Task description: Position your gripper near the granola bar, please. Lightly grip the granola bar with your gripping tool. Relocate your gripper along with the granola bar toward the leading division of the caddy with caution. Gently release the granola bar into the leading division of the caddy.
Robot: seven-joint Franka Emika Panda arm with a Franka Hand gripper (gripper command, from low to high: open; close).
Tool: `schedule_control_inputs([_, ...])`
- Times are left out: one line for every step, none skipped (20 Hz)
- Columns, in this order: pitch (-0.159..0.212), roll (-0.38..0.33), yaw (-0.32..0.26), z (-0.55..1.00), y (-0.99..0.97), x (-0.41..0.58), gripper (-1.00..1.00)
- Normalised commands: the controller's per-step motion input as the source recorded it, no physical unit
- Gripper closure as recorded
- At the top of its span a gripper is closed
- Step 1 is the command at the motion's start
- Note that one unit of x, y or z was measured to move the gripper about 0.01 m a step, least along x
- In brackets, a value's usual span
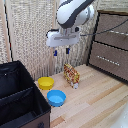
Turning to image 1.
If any brown dresser with drawers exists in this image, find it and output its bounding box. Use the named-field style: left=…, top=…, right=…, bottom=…
left=87, top=9, right=128, bottom=83

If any short silver drawer handle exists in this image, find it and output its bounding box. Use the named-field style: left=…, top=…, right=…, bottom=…
left=103, top=29, right=128, bottom=37

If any yellow bowl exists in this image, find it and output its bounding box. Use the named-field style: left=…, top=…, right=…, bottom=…
left=37, top=76, right=55, bottom=91

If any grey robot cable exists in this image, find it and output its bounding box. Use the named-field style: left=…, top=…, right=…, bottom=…
left=79, top=18, right=128, bottom=37

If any bamboo reed curtain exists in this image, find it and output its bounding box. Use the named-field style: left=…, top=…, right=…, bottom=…
left=0, top=0, right=101, bottom=82

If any blue bowl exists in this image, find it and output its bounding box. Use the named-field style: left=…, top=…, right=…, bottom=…
left=46, top=89, right=67, bottom=108

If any black fabric storage box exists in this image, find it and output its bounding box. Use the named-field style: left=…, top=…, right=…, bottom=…
left=0, top=60, right=52, bottom=128

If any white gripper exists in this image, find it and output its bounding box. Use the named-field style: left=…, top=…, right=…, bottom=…
left=45, top=27, right=81, bottom=58

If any long silver drawer handle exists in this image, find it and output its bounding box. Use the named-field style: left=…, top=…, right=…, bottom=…
left=96, top=55, right=121, bottom=67

